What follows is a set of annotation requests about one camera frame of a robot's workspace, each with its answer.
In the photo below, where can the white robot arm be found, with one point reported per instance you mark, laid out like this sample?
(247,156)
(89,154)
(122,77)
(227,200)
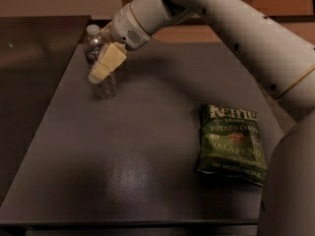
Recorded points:
(281,61)

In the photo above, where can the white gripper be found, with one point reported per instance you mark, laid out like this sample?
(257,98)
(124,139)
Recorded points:
(125,26)

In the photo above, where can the clear plastic water bottle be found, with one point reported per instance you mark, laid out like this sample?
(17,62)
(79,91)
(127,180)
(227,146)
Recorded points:
(92,46)

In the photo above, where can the green jalapeno chips bag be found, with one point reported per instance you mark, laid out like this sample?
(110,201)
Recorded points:
(231,144)

